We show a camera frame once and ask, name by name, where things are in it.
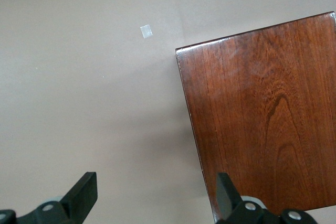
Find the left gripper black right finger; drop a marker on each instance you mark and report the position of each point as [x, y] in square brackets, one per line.
[231, 208]

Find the dark wooden drawer cabinet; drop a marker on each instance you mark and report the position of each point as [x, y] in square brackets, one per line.
[262, 103]

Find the small clear tape piece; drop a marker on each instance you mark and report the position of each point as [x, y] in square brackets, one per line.
[146, 31]

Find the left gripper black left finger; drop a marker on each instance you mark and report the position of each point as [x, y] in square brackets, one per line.
[76, 203]

